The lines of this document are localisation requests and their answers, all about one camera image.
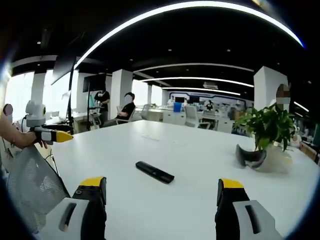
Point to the grey mesh office chair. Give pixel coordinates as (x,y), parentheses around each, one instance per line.
(32,187)

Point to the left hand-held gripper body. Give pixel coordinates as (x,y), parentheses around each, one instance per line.
(35,115)

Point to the black remote control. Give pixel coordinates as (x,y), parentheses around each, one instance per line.
(154,172)

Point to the black light stand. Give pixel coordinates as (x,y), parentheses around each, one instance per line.
(72,100)

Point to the white office chair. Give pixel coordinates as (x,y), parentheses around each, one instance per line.
(126,115)
(195,116)

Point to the black wall screen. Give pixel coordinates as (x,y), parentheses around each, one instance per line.
(95,81)

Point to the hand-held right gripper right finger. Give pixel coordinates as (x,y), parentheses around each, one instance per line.
(240,212)

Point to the person's left hand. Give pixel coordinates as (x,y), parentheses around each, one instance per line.
(41,143)

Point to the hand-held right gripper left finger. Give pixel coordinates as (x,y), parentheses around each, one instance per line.
(82,212)

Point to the black curved headset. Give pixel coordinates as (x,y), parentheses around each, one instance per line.
(250,156)

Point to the green potted plant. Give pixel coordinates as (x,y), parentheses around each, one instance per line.
(268,130)

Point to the blue bin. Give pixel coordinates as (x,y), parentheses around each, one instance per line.
(177,107)

